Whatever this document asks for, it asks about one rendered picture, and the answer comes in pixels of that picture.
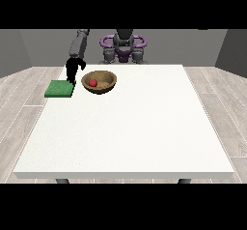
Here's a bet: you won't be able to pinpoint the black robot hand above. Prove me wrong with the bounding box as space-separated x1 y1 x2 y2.
65 57 87 87

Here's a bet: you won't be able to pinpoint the green square pad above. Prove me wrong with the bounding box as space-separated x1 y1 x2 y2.
43 80 75 99

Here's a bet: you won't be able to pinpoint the brown wooden bowl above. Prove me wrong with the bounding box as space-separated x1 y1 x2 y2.
80 70 118 96

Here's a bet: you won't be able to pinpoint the grey robot trunk purple rings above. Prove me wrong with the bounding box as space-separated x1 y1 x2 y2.
97 29 150 66

